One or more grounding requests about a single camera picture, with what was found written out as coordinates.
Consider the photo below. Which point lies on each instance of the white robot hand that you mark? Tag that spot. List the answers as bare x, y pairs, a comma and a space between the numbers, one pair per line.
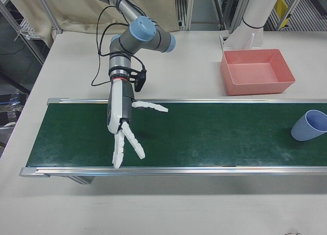
113, 109

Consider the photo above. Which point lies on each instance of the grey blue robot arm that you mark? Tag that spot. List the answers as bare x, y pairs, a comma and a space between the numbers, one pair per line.
143, 38

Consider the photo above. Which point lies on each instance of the pink plastic box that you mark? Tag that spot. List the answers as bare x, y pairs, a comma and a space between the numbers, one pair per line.
255, 88

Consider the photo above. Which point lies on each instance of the light blue plastic cup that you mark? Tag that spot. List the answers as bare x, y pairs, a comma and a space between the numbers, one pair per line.
304, 131

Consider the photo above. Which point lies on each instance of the dark bundle under table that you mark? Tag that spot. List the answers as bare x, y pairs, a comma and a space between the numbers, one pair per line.
12, 102

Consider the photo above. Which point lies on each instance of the beige fabric curtain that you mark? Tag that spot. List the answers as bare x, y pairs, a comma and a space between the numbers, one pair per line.
51, 10

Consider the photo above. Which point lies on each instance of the white finned column stand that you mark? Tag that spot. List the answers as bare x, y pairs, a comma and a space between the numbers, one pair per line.
245, 39

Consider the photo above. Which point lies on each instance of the white cylindrical column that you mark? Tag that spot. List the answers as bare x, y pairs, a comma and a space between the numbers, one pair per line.
260, 7

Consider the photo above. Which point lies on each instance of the grey slotted metal platform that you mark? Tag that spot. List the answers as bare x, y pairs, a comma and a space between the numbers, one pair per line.
306, 18

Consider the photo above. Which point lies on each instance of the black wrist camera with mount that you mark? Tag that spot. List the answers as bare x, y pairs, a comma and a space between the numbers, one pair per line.
140, 80

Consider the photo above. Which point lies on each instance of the green belt conveyor aluminium frame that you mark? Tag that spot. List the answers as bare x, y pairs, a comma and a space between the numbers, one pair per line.
204, 132

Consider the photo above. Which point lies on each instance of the aluminium profile post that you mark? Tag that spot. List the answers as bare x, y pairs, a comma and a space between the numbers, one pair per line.
182, 10

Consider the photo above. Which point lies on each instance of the aluminium profile frame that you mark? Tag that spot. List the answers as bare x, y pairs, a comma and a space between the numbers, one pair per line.
236, 5

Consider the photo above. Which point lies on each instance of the yellow bracket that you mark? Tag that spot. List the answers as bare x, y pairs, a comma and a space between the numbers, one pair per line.
281, 5

